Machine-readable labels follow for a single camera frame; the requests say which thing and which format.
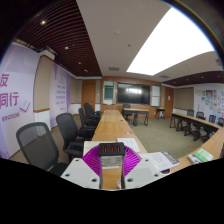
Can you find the flat white blue-printed package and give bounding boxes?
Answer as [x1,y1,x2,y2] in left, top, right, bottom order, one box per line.
[117,137,141,154]

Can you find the small dark side table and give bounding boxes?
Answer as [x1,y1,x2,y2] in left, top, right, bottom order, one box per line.
[155,107,166,120]

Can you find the green framed wall board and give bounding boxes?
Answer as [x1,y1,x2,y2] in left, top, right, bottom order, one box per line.
[103,80,115,106]

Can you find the black round table grommet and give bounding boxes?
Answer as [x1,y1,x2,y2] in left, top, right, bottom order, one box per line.
[159,168,172,176]

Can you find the large purple wall banner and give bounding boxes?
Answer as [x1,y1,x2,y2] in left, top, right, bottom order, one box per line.
[0,44,41,160]

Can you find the large bright ceiling light panel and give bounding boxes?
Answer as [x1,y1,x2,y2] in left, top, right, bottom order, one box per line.
[126,7,216,77]

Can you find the row of black office chairs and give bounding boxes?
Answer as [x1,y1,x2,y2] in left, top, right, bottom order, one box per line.
[78,102,102,131]

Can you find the wooden desk with black legs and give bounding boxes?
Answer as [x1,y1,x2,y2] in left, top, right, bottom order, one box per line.
[122,107,150,127]

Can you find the large black wall screen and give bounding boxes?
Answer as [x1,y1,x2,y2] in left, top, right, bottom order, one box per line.
[116,82,151,106]

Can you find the green and white booklet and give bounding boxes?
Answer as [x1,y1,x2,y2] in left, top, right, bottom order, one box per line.
[194,147,215,163]

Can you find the white marker pen pack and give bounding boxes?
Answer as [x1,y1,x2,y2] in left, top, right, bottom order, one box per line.
[187,153,201,165]

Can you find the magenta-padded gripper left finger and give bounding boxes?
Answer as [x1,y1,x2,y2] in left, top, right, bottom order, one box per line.
[60,145,104,190]

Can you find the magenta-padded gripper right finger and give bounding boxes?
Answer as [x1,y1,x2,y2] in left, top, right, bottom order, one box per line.
[120,146,164,190]

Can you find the black chair at desk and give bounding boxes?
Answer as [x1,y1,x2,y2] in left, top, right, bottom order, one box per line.
[122,103,133,123]

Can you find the narrow purple wall banner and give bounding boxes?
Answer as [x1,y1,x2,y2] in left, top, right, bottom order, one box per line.
[49,63,72,129]

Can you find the black mesh office chair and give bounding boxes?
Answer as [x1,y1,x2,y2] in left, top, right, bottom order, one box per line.
[15,121,69,177]
[55,112,86,163]

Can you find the long wooden desk row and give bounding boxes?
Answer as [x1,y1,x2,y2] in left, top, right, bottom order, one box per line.
[169,112,221,143]

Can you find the white wall board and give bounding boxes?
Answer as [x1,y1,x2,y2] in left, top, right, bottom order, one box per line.
[151,85,162,108]

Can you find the group of black chairs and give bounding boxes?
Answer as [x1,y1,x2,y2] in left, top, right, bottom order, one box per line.
[186,109,224,141]

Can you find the black charger block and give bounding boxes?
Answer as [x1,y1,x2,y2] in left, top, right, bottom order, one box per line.
[97,142,126,169]

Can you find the wooden door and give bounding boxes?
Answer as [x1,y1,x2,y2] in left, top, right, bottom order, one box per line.
[81,79,98,113]
[164,87,175,119]

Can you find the colourful wall posters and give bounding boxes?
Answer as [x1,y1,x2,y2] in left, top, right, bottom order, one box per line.
[199,89,224,126]

